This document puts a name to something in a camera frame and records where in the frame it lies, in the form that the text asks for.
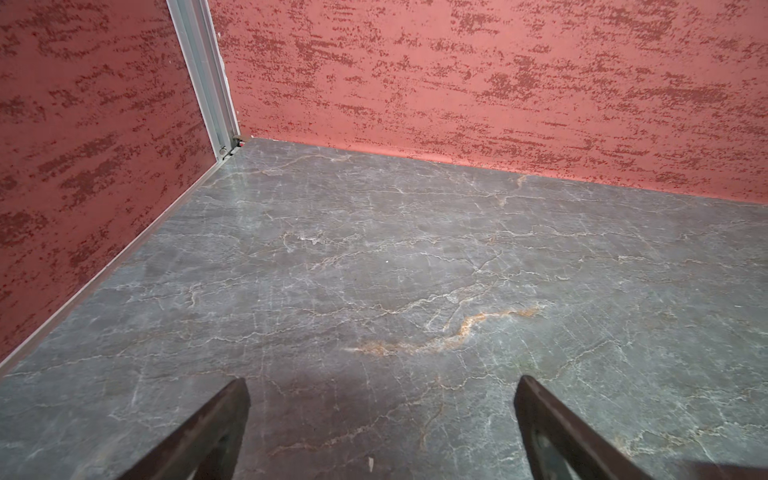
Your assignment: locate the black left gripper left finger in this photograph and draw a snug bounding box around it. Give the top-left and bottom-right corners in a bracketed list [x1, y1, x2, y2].
[120, 378, 251, 479]

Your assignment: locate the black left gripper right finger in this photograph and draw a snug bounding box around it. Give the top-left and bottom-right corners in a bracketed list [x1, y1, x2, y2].
[514, 375, 649, 479]

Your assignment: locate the left rear aluminium corner post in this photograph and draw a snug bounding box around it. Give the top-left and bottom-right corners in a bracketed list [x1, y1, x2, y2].
[167, 0, 242, 163]

